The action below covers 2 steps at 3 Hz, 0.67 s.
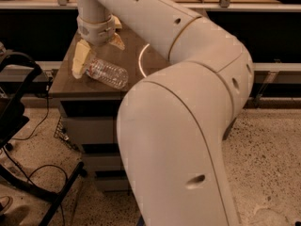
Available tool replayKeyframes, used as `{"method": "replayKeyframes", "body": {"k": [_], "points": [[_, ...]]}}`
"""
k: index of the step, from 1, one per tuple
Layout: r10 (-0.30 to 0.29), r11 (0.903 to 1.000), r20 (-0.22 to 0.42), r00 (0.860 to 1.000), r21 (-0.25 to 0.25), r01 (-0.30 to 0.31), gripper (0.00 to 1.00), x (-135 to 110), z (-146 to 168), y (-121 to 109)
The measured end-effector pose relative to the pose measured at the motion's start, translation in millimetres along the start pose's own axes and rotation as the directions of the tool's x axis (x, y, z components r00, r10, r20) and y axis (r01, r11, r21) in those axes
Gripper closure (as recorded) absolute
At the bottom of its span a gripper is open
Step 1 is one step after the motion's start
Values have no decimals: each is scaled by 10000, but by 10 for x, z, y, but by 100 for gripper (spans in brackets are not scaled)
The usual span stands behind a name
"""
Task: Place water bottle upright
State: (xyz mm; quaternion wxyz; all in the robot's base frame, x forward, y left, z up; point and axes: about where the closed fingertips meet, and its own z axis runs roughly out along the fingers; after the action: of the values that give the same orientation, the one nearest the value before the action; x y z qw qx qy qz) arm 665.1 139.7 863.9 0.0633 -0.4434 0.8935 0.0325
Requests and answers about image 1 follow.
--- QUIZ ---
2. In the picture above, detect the black floor cable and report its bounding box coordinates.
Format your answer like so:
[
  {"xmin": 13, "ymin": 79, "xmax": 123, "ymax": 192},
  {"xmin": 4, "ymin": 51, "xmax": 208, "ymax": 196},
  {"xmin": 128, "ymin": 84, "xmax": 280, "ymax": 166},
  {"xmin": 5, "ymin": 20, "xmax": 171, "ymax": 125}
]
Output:
[{"xmin": 3, "ymin": 82, "xmax": 70, "ymax": 226}]

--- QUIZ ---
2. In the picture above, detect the clear plastic water bottle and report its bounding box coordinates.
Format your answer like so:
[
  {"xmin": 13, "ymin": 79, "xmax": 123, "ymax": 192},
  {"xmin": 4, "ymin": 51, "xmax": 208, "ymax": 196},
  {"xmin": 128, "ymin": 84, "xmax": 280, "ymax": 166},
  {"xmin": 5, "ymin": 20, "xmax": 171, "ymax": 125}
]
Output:
[{"xmin": 86, "ymin": 58, "xmax": 129, "ymax": 89}]

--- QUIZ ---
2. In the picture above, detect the grey drawer cabinet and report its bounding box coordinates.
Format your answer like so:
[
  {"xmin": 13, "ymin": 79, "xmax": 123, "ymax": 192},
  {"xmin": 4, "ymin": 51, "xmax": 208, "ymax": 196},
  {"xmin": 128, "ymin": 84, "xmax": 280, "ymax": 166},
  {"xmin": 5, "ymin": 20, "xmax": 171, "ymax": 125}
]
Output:
[{"xmin": 50, "ymin": 25, "xmax": 169, "ymax": 182}]

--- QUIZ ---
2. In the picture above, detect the chip bag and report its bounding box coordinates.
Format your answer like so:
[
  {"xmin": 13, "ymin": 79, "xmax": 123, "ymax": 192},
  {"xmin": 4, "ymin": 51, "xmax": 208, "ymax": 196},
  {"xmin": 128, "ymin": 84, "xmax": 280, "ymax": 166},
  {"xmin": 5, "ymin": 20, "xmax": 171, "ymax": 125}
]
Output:
[{"xmin": 113, "ymin": 16, "xmax": 122, "ymax": 29}]

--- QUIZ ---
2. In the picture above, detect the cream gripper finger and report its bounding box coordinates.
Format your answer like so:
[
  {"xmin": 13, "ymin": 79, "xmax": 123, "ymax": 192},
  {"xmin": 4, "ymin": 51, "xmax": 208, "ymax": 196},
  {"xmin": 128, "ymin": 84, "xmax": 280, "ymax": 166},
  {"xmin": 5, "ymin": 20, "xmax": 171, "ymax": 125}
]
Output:
[
  {"xmin": 108, "ymin": 33, "xmax": 125, "ymax": 50},
  {"xmin": 71, "ymin": 39, "xmax": 95, "ymax": 79}
]

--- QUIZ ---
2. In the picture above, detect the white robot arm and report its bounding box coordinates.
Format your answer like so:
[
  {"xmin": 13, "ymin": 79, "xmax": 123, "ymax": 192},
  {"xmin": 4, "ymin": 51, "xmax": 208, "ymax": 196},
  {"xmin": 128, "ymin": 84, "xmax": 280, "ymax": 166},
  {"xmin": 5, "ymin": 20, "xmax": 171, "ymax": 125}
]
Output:
[{"xmin": 77, "ymin": 0, "xmax": 254, "ymax": 226}]

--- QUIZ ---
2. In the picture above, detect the middle drawer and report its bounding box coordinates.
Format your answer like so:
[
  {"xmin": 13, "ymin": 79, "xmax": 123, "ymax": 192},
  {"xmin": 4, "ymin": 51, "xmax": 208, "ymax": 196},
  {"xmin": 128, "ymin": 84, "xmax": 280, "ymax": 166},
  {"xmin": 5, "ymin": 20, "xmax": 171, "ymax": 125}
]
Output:
[{"xmin": 82, "ymin": 153, "xmax": 123, "ymax": 171}]

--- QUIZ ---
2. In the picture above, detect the top drawer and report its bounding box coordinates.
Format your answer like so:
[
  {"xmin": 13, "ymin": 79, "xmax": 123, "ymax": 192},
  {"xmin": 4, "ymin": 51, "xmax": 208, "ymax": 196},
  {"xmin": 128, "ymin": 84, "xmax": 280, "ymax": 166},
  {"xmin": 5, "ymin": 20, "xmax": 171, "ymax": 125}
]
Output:
[{"xmin": 62, "ymin": 117, "xmax": 116, "ymax": 145}]

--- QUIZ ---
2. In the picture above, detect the bottom drawer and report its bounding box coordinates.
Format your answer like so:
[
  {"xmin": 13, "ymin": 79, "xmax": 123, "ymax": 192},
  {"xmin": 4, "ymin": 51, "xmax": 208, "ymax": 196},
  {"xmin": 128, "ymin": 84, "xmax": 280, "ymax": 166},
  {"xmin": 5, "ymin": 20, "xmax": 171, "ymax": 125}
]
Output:
[{"xmin": 95, "ymin": 178, "xmax": 130, "ymax": 191}]

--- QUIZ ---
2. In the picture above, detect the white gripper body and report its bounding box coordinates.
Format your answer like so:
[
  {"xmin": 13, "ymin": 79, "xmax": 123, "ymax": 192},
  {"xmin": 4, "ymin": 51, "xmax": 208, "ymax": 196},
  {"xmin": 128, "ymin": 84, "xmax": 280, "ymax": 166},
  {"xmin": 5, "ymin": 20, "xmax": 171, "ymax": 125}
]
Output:
[{"xmin": 77, "ymin": 16, "xmax": 116, "ymax": 46}]

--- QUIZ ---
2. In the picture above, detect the wire basket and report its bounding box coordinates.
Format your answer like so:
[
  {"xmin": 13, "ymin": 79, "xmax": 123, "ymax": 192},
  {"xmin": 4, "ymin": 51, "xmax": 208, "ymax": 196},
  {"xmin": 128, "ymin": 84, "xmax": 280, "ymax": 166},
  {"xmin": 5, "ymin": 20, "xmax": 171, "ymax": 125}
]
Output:
[{"xmin": 54, "ymin": 118, "xmax": 79, "ymax": 152}]

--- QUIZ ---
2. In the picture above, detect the drawer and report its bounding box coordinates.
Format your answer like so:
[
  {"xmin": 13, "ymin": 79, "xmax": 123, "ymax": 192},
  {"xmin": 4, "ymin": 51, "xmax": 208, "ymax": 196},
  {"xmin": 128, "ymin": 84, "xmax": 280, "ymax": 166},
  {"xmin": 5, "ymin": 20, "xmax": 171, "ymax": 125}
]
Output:
[
  {"xmin": 82, "ymin": 153, "xmax": 123, "ymax": 171},
  {"xmin": 62, "ymin": 117, "xmax": 116, "ymax": 145},
  {"xmin": 95, "ymin": 178, "xmax": 130, "ymax": 191}
]

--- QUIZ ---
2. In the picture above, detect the black cart frame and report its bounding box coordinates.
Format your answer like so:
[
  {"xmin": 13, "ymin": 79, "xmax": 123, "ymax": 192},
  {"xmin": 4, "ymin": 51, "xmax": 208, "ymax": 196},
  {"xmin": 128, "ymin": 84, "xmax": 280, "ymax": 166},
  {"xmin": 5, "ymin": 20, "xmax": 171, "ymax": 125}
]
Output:
[{"xmin": 0, "ymin": 50, "xmax": 87, "ymax": 226}]

